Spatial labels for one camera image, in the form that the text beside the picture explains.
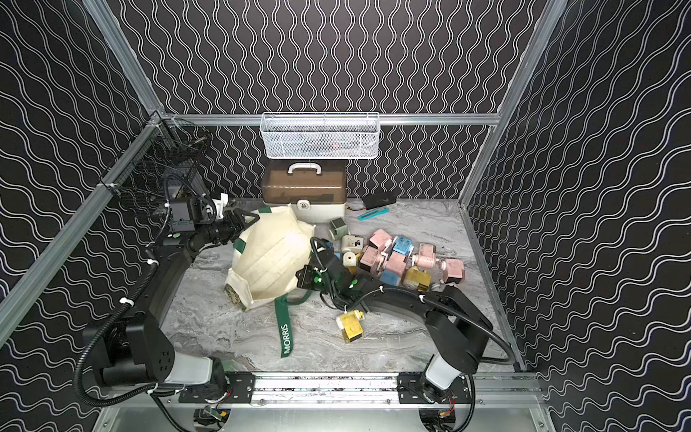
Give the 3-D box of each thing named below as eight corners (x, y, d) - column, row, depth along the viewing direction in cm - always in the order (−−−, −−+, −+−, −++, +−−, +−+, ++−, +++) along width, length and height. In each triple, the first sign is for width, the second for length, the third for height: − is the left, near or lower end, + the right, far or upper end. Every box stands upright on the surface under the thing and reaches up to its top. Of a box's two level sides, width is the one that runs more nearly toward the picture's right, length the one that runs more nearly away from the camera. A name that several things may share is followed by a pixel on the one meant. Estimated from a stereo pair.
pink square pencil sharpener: (443, 282, 97) (447, 275, 93) (442, 265, 102) (447, 257, 97) (459, 285, 96) (465, 278, 92) (458, 267, 101) (463, 259, 97)
